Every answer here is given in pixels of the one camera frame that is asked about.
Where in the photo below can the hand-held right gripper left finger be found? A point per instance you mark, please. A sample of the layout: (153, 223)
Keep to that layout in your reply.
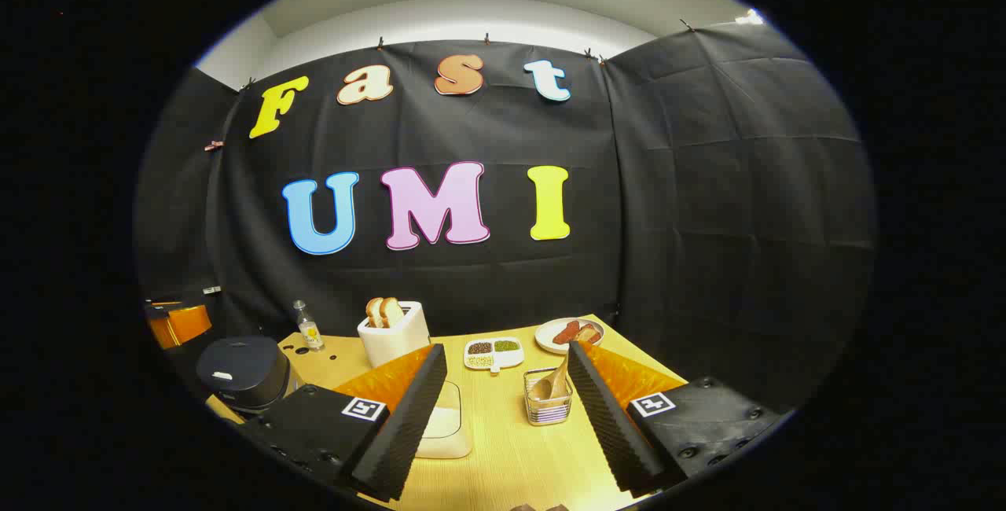
(409, 409)

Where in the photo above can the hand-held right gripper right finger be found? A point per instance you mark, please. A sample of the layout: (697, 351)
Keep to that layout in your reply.
(605, 417)

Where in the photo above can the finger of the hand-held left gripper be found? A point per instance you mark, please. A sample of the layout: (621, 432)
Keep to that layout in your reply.
(185, 324)

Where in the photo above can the clear glass chopstick holder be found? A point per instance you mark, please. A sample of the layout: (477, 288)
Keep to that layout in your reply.
(548, 413)

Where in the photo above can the wooden spoon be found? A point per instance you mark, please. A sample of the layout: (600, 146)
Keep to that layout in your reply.
(554, 385)

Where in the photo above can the black rice cooker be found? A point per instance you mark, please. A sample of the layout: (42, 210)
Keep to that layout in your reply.
(244, 369)

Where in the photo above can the white toaster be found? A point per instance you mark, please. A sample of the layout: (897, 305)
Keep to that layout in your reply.
(393, 346)

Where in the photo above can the white round plate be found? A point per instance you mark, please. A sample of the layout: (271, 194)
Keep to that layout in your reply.
(546, 338)

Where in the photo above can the toast bread slice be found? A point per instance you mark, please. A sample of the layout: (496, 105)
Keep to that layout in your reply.
(391, 311)
(373, 313)

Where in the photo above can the white divided bean dish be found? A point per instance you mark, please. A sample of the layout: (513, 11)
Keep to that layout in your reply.
(493, 354)

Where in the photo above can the small clear glass bottle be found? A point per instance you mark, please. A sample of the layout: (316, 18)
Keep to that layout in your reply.
(310, 332)

